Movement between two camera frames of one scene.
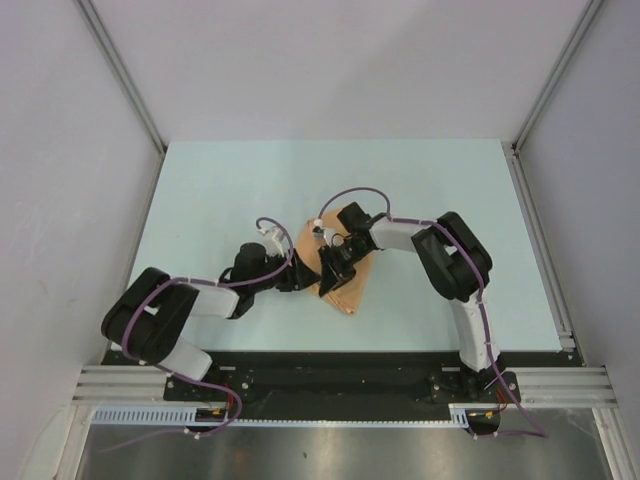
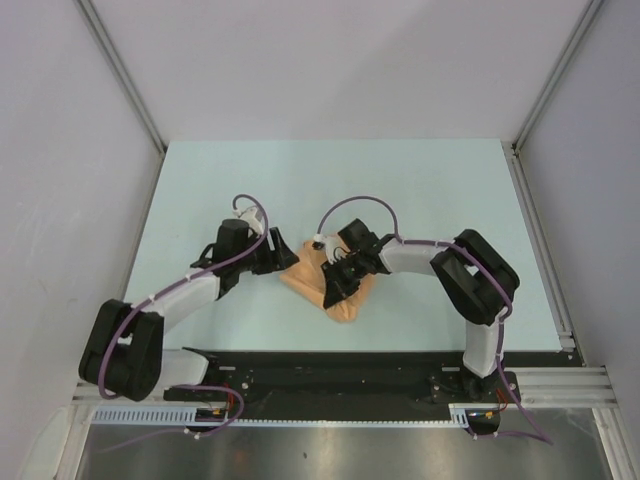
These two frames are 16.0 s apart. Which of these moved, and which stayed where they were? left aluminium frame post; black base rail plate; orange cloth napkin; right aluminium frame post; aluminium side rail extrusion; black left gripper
Moved: black left gripper; orange cloth napkin
Stayed: aluminium side rail extrusion; black base rail plate; left aluminium frame post; right aluminium frame post
